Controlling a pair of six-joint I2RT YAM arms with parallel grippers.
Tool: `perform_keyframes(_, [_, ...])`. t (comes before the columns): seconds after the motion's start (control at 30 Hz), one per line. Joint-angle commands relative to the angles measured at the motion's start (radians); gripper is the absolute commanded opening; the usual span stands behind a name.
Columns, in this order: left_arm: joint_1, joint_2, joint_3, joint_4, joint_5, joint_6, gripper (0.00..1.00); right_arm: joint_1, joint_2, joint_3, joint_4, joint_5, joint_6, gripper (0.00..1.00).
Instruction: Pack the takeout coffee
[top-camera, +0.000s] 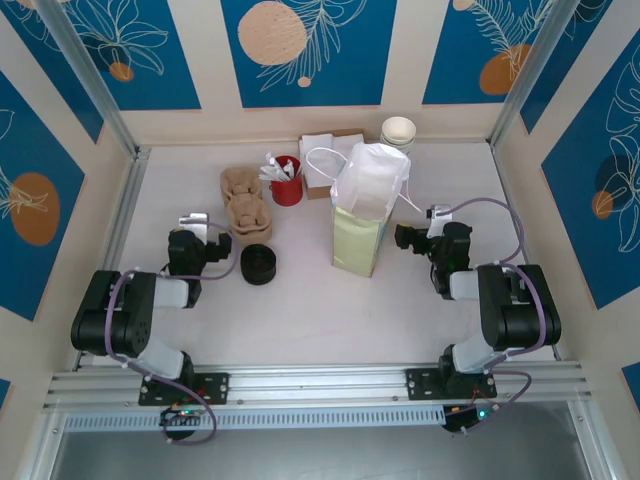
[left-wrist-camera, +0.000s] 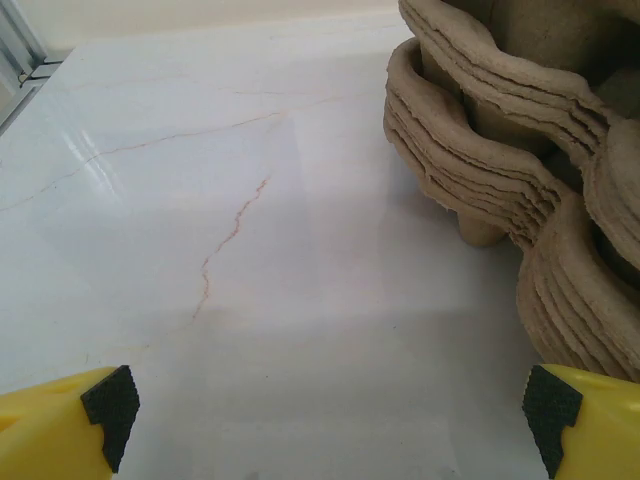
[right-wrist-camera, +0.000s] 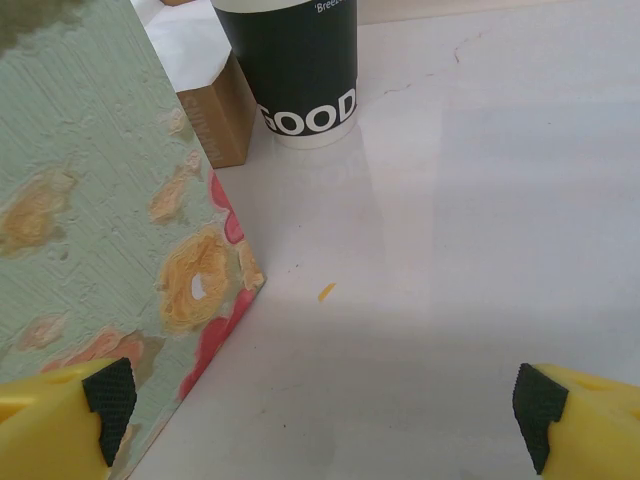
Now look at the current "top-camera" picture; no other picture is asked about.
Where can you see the brown pulp cup carrier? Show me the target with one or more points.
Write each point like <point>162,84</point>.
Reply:
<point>240,181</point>

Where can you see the pale green paper bag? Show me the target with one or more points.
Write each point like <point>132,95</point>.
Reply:
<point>355,240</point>

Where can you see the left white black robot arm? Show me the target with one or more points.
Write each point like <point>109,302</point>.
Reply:
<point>125,310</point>

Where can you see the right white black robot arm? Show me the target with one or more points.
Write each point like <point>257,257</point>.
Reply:
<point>520,310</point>

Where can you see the stack of black cup lids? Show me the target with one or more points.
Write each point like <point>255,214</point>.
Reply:
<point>257,265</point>

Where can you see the white paper stick packet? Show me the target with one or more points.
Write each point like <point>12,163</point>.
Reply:
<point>272,173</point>
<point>274,159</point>
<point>290,169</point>

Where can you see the red metal cup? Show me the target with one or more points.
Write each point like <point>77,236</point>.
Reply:
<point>287,192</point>

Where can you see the stack of paper cups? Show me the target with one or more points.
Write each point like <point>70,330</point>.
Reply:
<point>397,132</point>

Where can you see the white napkins on cardboard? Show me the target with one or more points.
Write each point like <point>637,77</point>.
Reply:
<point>320,192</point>

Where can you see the small electronics board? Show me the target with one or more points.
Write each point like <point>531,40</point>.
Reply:
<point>180,415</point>
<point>470,417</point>

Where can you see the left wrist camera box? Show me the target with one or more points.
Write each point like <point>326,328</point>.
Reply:
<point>192,222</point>

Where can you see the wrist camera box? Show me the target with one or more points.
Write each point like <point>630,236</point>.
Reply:
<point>440,215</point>
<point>192,222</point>

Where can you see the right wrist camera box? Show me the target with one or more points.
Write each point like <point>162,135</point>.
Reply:
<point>440,215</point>

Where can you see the aluminium table side rail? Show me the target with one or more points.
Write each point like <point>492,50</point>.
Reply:
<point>505,180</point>
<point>127,200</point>

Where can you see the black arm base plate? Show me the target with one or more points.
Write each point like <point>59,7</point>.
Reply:
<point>420,382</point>
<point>215,387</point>

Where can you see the aluminium mounting rail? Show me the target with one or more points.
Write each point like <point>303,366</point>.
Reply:
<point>310,385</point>

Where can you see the aluminium frame post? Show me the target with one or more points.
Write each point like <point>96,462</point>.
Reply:
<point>525,75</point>
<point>90,75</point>

